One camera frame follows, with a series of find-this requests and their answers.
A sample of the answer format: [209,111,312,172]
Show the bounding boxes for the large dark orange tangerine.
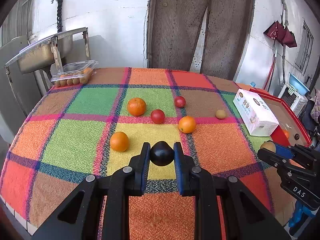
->
[283,129,290,140]

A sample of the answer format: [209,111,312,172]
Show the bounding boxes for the brown kiwi front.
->
[260,141,276,153]

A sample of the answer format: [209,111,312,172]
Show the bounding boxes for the brown kiwi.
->
[260,141,276,153]
[215,109,227,120]

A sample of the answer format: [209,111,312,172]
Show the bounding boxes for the brown kiwi back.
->
[215,109,227,120]

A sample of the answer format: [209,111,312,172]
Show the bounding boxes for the orange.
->
[110,132,130,152]
[178,116,196,134]
[127,98,146,116]

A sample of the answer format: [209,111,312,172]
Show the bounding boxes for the red tomato front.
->
[150,109,165,124]

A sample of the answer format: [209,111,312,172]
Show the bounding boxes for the red tomato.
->
[174,96,186,108]
[150,109,165,124]

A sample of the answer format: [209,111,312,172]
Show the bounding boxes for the red tomato back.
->
[174,96,186,108]

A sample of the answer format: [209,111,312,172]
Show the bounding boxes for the blue gloved hand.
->
[289,200,319,228]

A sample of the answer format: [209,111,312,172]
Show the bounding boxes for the red cardboard box tray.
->
[249,88,311,147]

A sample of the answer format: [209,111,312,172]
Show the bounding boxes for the white tissue pack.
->
[233,89,279,137]

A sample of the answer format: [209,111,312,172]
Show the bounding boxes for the white air conditioner unit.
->
[278,83,308,117]

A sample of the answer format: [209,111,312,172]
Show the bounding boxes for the blue plastic basin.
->
[289,73,310,95]

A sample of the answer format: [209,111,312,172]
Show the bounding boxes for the colourful plaid tablecloth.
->
[0,67,301,240]

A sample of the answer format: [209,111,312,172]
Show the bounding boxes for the dark red folded umbrella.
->
[263,21,297,48]

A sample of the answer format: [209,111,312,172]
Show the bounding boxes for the grey board panel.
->
[0,35,42,144]

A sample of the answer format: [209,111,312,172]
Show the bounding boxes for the clear plastic fruit container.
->
[50,60,99,87]

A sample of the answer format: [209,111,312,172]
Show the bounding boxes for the stainless steel sink stand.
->
[4,27,91,82]

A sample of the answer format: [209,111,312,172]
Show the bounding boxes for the brown quilted door curtain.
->
[145,0,254,80]

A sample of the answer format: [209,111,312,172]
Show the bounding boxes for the red mop handle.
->
[263,50,277,92]

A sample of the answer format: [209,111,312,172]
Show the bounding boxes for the window right wall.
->
[295,22,313,74]

